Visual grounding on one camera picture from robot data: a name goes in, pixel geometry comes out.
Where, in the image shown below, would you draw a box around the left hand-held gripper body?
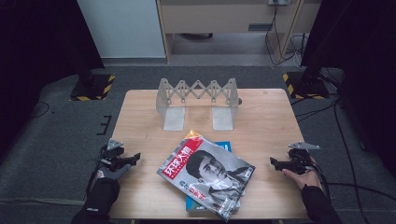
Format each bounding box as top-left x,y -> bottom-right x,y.
99,137 -> 127,173

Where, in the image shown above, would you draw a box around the grey expandable book rack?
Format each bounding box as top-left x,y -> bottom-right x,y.
155,77 -> 243,132

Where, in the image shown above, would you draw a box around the black hanging cable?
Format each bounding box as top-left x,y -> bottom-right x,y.
264,3 -> 304,66

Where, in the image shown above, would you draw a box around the person's left hand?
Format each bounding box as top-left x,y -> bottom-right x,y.
95,163 -> 133,184

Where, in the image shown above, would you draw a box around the white cabinet panel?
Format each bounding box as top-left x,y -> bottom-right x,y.
77,0 -> 166,59

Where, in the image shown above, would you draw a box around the beige wooden desk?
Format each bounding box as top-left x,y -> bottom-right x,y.
155,0 -> 323,64

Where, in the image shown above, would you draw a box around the portrait magazine with red label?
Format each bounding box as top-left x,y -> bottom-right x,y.
156,135 -> 257,222

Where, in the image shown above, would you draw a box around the black floor cable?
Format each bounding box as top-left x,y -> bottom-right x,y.
333,99 -> 363,224
31,101 -> 50,119
292,97 -> 339,123
326,181 -> 396,202

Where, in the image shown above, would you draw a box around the dark illustrated magazine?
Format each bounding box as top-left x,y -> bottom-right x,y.
184,129 -> 204,141

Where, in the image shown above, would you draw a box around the white cable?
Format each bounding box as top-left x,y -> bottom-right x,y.
290,34 -> 309,68

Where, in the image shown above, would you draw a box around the blue book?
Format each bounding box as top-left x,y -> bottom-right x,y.
185,141 -> 241,214

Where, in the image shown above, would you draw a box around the black curtain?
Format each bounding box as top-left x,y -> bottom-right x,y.
300,0 -> 396,171
0,0 -> 106,157

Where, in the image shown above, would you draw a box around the person's right hand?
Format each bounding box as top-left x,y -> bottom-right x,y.
281,157 -> 322,191

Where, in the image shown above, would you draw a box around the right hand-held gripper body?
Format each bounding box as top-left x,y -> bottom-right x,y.
288,141 -> 320,175

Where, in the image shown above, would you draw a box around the black stand base hazard stripes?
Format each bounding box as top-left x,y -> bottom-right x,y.
282,69 -> 331,101
68,69 -> 116,102

